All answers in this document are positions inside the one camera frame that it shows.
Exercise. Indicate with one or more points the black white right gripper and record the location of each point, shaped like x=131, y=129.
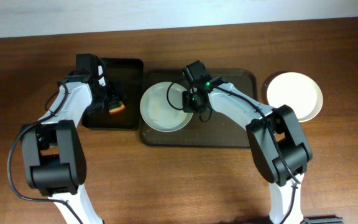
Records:
x=194, y=103

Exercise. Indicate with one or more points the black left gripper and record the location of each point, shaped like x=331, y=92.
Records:
x=110, y=100

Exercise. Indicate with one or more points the orange green scrub sponge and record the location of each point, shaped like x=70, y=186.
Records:
x=116, y=107

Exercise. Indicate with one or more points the white plate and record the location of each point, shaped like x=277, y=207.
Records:
x=297, y=91
x=161, y=107

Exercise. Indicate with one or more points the white plate top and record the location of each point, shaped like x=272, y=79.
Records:
x=297, y=91

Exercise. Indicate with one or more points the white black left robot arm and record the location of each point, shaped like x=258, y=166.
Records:
x=54, y=160

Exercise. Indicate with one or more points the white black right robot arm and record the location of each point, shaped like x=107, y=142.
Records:
x=279, y=147

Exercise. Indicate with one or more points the black water tray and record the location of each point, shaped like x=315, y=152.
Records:
x=125, y=77

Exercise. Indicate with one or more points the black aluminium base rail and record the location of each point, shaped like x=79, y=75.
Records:
x=323, y=220

